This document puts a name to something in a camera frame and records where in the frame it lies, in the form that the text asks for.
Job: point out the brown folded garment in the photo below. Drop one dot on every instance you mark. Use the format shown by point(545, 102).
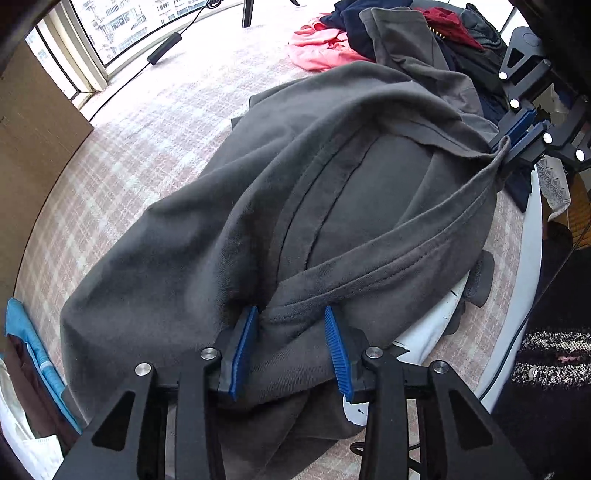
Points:
point(42, 413)

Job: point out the plaid pink table cloth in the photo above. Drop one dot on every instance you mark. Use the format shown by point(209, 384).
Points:
point(153, 138)

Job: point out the red garment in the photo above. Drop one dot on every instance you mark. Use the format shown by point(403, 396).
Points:
point(448, 25)

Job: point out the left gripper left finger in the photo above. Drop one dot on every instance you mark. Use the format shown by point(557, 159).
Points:
point(236, 345)

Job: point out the wooden board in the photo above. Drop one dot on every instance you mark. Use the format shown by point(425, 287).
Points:
point(40, 132)

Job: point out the white folded garment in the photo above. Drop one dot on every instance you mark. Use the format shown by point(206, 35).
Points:
point(40, 457)

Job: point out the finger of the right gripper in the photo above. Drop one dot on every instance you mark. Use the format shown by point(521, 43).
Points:
point(514, 125)
point(529, 149)

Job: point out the grey garment on pile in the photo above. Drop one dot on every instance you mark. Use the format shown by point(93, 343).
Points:
point(403, 41)

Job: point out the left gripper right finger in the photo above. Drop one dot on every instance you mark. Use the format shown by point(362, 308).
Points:
point(346, 346)

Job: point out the black leather garment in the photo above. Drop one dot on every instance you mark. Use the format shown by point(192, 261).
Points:
point(486, 64)

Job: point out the dark grey printed t-shirt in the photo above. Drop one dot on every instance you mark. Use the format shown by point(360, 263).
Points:
point(366, 187)

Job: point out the black tripod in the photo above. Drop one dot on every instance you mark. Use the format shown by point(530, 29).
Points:
point(247, 11)

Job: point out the blue folded garment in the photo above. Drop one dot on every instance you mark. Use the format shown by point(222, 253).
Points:
point(19, 326)

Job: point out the pink garment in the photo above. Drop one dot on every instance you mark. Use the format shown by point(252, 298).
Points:
point(318, 48)

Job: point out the navy blue garment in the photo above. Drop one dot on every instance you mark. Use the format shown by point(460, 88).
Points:
point(346, 17)

